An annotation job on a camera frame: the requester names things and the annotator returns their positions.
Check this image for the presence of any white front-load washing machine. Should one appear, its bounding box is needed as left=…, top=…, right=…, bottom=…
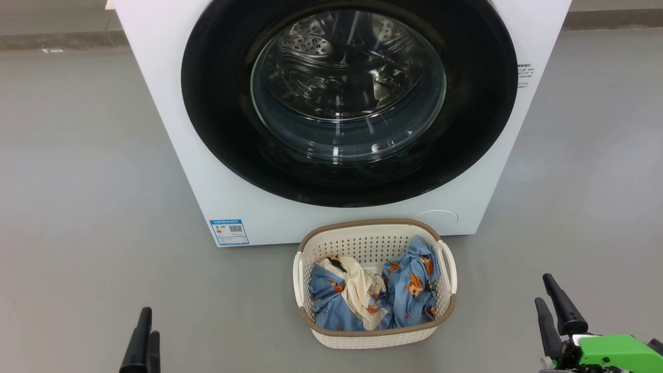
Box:
left=106, top=0, right=573, bottom=248

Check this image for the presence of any cream perforated laundry basket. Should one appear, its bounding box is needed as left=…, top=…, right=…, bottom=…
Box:
left=293, top=219, right=458, bottom=350

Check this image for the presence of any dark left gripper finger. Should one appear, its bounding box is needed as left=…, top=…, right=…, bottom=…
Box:
left=147, top=332, right=161, bottom=373
left=120, top=307, right=153, bottom=373

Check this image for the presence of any small black text label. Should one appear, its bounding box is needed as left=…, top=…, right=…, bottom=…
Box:
left=516, top=63, right=538, bottom=90

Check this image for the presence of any black round glass washer door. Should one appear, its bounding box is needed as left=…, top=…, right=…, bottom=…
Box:
left=181, top=0, right=519, bottom=208

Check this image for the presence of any blue and cream garment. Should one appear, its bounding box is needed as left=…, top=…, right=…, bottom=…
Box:
left=309, top=255, right=389, bottom=332

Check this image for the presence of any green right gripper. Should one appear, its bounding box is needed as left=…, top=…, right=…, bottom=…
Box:
left=535, top=273, right=663, bottom=373

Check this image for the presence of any blue energy label sticker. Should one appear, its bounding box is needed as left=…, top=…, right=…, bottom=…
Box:
left=209, top=219, right=250, bottom=247

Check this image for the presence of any blue fox print garment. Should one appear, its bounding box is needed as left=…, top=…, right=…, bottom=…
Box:
left=381, top=236, right=441, bottom=329

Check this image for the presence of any round white filter cover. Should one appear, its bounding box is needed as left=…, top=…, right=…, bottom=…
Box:
left=413, top=209, right=459, bottom=226

